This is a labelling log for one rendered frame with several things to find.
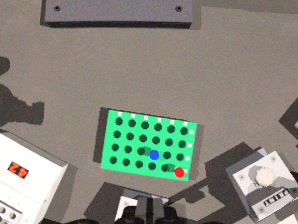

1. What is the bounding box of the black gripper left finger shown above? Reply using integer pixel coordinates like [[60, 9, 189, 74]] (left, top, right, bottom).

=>
[[64, 197, 150, 224]]

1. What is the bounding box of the blue-capped tube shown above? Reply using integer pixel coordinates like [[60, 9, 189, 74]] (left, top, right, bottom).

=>
[[149, 149, 159, 160]]

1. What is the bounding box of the green tube rack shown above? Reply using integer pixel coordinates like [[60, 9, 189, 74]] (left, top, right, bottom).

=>
[[101, 110, 197, 181]]

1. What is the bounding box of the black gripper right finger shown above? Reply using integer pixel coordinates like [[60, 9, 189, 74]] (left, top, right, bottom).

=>
[[149, 198, 224, 224]]

